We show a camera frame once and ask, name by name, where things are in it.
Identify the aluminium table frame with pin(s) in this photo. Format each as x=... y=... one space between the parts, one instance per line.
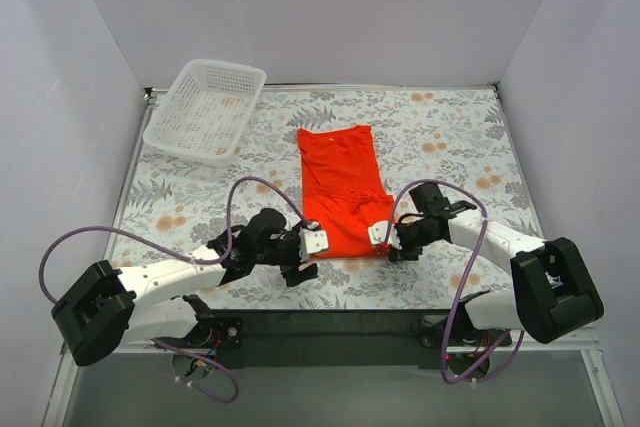
x=561 y=384

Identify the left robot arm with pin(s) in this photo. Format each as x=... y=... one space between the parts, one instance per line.
x=107 y=307

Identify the orange t shirt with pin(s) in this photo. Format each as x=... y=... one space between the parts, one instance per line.
x=342 y=188

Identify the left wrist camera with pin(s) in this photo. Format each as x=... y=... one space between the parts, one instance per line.
x=313 y=240

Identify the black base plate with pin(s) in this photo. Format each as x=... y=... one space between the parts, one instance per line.
x=327 y=338

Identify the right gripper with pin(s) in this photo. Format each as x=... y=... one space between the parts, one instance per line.
x=400 y=239

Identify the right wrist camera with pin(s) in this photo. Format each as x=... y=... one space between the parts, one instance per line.
x=380 y=236

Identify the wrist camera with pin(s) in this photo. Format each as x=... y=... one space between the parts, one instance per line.
x=380 y=236
x=313 y=240

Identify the floral patterned table mat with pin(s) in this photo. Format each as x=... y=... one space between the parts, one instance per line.
x=458 y=136

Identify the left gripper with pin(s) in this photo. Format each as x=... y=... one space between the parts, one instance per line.
x=294 y=257

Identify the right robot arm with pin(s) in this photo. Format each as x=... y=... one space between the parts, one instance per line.
x=552 y=292

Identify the white plastic basket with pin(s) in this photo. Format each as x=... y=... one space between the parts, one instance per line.
x=205 y=112

